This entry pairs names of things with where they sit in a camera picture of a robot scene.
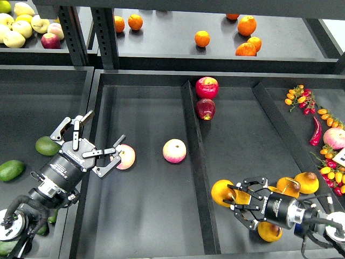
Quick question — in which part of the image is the cherry tomato bunch lower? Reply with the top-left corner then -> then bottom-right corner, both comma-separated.
311,144 -> 344,196

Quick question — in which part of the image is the yellow lemon in pile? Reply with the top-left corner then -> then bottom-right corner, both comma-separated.
15,14 -> 33,24

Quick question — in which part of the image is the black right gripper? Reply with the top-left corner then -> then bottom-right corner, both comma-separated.
224,176 -> 301,230

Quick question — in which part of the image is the dark green avocado lower left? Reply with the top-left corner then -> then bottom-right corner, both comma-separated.
36,223 -> 49,236

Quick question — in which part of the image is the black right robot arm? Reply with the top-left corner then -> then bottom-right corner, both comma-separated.
223,176 -> 344,256

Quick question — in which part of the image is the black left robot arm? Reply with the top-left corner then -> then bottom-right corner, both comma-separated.
1,111 -> 126,258

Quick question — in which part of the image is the orange cherry tomato string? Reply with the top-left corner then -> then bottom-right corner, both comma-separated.
318,108 -> 344,130

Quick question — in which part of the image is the white label card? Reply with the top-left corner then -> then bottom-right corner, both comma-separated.
333,148 -> 345,167

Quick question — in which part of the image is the pink apple centre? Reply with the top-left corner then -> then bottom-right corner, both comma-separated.
162,139 -> 187,163

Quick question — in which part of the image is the orange far left shelf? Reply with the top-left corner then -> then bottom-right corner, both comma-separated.
114,16 -> 125,33

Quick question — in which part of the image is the red apple upper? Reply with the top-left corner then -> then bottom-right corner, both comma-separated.
195,77 -> 219,99

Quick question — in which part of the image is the dark green avocado bottom left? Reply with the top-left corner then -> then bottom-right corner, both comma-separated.
0,241 -> 17,256

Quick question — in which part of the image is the yellow pear pile middle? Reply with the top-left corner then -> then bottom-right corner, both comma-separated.
12,21 -> 33,39

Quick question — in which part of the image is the dark red apple on shelf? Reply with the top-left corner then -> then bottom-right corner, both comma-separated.
41,33 -> 61,49

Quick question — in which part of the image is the black perforated post left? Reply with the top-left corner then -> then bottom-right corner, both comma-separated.
58,6 -> 89,66

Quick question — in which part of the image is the pale peach on shelf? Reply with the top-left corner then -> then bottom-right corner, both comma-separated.
47,23 -> 64,41

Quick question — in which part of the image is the yellow pear pile front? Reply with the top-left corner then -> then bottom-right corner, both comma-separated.
3,31 -> 26,48

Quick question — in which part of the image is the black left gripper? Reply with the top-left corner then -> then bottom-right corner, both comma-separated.
39,110 -> 126,194

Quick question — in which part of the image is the black perforated shelf post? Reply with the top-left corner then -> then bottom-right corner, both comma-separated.
91,7 -> 120,70

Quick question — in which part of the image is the red chili pepper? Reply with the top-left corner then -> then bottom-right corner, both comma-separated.
309,117 -> 322,146

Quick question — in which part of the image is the black left tray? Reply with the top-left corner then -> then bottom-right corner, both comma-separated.
0,65 -> 95,259

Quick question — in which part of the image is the pink apple right edge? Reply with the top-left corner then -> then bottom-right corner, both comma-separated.
323,128 -> 344,150

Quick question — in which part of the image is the dark green avocado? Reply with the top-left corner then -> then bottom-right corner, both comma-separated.
36,223 -> 49,236
0,241 -> 17,256

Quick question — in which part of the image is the cherry tomato bunch upper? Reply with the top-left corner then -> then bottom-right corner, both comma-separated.
285,85 -> 316,115

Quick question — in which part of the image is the bright green avocado left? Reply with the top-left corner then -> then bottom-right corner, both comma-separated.
1,160 -> 25,182

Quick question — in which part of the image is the black centre divided tray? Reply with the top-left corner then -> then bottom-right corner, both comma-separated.
75,70 -> 344,258

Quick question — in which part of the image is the dark red apple lower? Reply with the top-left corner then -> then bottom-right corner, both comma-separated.
196,98 -> 216,121

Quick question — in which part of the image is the cherry tomato bunch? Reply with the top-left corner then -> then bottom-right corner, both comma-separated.
285,85 -> 316,115
311,144 -> 344,196

